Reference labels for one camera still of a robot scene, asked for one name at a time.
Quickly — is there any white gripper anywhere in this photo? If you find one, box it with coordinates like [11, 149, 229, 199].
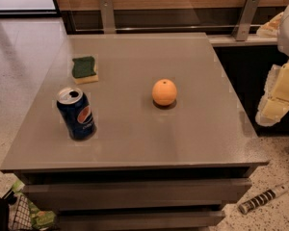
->
[255, 5, 289, 127]

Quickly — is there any blue pepsi can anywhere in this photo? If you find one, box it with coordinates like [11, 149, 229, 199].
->
[57, 87, 96, 141]

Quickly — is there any orange fruit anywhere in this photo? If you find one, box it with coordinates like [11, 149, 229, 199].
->
[152, 79, 177, 106]

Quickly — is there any green yellow sponge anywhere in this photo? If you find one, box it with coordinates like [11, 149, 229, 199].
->
[71, 56, 98, 85]

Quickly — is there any green snack bag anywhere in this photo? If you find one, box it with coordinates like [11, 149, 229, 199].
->
[10, 180, 56, 231]

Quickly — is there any black bag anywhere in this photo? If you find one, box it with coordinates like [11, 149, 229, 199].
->
[0, 190, 14, 231]

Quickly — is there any right metal bracket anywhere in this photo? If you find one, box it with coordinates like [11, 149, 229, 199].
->
[232, 0, 260, 41]

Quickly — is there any metal bracket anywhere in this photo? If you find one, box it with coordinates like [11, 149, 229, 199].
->
[232, 0, 260, 41]
[98, 0, 116, 34]

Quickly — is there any metal rail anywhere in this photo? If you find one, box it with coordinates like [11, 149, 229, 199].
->
[74, 24, 260, 34]

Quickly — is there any striped handle tool on floor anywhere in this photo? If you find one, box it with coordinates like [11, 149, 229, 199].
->
[238, 185, 289, 215]

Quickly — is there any left metal bracket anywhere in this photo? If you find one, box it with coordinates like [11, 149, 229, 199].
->
[98, 0, 116, 34]

